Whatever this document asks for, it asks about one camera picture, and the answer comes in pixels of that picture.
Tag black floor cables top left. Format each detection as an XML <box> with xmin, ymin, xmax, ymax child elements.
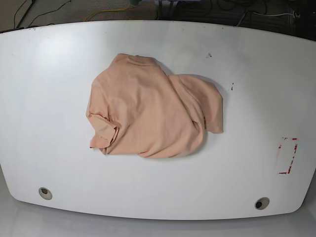
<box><xmin>13</xmin><ymin>0</ymin><xmax>72</xmax><ymax>29</ymax></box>

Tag yellow cable on floor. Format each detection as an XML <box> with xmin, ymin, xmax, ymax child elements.
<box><xmin>83</xmin><ymin>1</ymin><xmax>134</xmax><ymax>22</ymax></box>

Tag black floor cables top right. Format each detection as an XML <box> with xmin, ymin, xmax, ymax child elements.
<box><xmin>197</xmin><ymin>0</ymin><xmax>316</xmax><ymax>28</ymax></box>

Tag peach t-shirt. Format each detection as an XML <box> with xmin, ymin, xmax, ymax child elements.
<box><xmin>86</xmin><ymin>54</ymin><xmax>224</xmax><ymax>158</ymax></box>

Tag right table grommet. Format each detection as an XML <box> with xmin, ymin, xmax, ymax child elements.
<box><xmin>254</xmin><ymin>197</ymin><xmax>270</xmax><ymax>210</ymax></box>

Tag left table grommet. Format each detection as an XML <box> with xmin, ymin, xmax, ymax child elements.
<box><xmin>39</xmin><ymin>187</ymin><xmax>52</xmax><ymax>200</ymax></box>

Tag black floor cables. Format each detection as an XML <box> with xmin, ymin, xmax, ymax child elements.
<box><xmin>13</xmin><ymin>0</ymin><xmax>72</xmax><ymax>29</ymax></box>
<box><xmin>197</xmin><ymin>0</ymin><xmax>316</xmax><ymax>28</ymax></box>

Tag red tape rectangle marker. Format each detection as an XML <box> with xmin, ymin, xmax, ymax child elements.
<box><xmin>276</xmin><ymin>137</ymin><xmax>298</xmax><ymax>175</ymax></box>

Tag table grommet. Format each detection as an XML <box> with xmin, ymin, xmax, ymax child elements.
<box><xmin>39</xmin><ymin>187</ymin><xmax>52</xmax><ymax>200</ymax></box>
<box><xmin>254</xmin><ymin>197</ymin><xmax>270</xmax><ymax>210</ymax></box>

